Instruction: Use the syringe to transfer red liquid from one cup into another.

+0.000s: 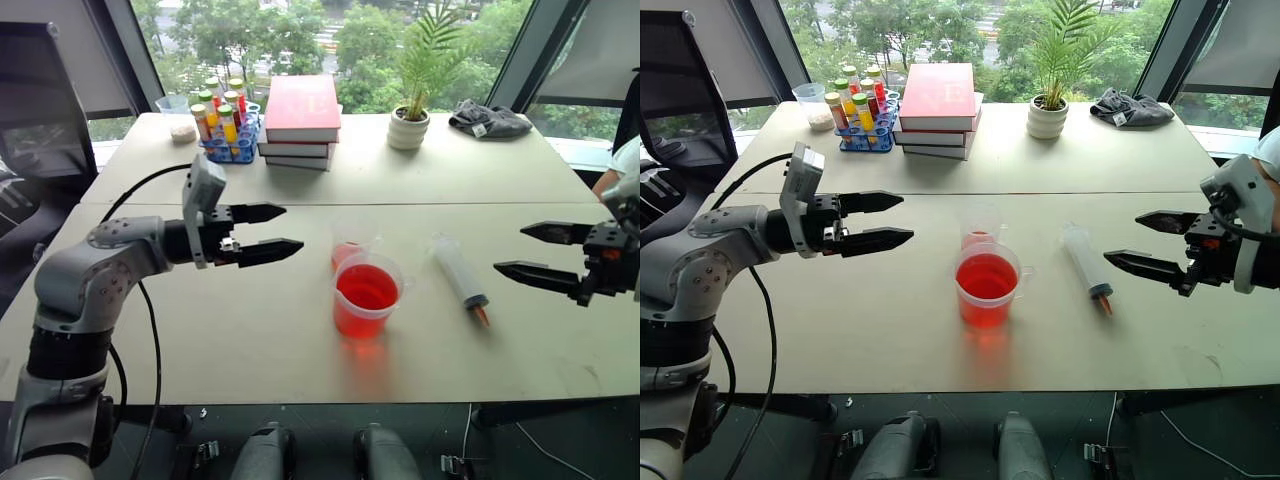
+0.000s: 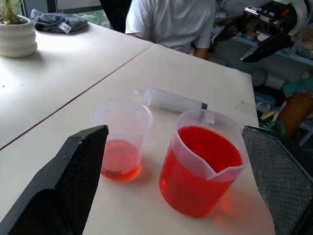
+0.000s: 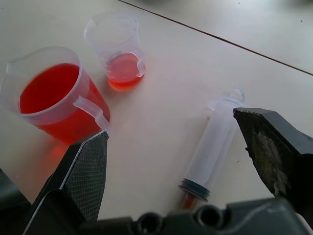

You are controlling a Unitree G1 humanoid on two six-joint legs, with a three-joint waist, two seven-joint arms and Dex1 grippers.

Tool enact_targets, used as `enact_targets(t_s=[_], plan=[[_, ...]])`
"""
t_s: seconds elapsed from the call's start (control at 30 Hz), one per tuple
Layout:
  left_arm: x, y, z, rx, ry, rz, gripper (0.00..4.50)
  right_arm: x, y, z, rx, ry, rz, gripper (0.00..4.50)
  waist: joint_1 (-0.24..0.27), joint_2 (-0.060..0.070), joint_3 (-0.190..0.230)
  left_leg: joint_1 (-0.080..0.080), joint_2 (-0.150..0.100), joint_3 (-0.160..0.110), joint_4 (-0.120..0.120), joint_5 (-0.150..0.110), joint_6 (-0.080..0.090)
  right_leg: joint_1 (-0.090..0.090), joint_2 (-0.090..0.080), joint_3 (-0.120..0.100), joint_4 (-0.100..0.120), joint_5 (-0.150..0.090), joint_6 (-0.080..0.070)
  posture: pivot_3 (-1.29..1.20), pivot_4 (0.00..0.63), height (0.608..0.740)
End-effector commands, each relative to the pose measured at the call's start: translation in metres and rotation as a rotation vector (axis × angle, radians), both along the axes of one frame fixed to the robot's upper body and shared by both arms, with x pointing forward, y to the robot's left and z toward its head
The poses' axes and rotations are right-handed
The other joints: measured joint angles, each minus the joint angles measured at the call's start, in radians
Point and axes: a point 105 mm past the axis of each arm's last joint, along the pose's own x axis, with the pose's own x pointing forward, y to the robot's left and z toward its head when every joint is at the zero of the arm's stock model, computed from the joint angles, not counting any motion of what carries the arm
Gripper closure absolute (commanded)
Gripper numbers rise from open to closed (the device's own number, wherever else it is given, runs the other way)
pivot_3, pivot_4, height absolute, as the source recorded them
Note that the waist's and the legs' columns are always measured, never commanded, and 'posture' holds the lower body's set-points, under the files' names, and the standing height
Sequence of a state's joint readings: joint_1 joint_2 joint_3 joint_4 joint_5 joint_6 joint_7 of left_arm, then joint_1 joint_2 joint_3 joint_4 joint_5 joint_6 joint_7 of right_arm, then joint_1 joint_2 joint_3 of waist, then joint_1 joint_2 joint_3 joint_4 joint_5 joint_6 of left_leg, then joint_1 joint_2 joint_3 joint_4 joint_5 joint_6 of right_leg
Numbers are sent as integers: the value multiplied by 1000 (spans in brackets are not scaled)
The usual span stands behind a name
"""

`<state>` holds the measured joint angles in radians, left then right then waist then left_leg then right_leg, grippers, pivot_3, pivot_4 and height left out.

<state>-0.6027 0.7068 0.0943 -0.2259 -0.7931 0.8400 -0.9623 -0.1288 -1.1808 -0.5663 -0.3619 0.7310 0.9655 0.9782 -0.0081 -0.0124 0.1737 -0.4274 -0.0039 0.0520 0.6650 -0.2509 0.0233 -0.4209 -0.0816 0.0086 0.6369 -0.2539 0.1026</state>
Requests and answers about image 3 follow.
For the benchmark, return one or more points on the large beaker with red liquid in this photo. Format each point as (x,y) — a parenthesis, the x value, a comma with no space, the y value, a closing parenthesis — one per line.
(49,98)

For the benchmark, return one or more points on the small beaker with red liquid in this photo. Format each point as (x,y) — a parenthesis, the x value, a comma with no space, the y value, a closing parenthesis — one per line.
(119,61)

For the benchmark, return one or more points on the clear plastic syringe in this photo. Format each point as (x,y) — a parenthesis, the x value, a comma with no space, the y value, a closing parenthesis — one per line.
(212,149)

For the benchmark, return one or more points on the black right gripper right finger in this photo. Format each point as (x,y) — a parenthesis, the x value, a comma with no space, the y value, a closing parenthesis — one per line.
(274,149)

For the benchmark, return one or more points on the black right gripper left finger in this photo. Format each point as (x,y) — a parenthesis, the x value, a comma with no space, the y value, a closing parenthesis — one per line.
(83,176)

